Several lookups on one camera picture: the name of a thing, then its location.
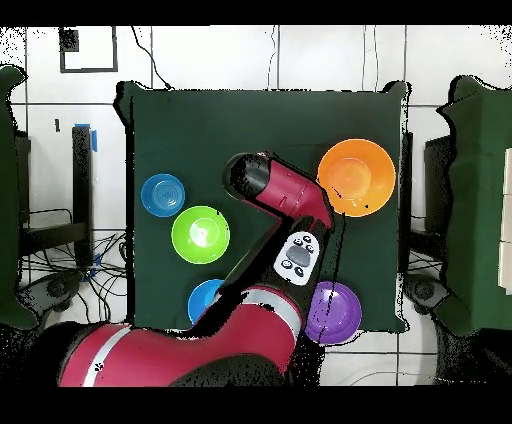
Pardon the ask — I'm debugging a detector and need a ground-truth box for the dark green tablecloth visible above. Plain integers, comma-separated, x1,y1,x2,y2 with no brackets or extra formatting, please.
113,78,411,336

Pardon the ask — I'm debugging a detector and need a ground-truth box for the black chair base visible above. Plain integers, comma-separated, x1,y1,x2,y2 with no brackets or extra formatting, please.
403,273,451,317
17,269,85,317

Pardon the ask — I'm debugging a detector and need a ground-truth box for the deep blue bowl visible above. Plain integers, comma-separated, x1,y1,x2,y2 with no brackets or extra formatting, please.
186,278,226,326

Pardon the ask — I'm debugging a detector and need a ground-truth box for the white box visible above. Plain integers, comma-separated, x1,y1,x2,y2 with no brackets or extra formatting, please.
497,146,512,296

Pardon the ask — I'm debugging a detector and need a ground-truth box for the large orange bowl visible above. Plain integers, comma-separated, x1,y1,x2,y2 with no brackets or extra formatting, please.
316,138,398,219

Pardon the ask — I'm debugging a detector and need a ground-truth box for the green cloth side table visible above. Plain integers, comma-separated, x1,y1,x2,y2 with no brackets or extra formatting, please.
437,74,512,337
0,65,39,331

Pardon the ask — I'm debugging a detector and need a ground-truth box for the black stand beam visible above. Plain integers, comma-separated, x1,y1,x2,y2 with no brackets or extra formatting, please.
400,131,414,273

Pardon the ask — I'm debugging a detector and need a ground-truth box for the black cable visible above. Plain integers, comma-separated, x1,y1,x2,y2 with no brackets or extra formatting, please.
130,25,174,90

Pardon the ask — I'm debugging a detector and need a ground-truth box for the shallow blue bowl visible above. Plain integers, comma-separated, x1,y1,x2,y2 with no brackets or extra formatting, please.
140,172,186,218

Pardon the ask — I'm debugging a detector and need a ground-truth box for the tangle of cables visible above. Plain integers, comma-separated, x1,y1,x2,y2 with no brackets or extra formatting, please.
23,231,133,325

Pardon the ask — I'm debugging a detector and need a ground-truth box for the large green bowl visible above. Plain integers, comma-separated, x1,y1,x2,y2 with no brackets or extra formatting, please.
170,205,232,266

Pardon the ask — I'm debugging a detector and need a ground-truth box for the purple bowl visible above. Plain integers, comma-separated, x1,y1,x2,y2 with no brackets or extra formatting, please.
304,280,363,346

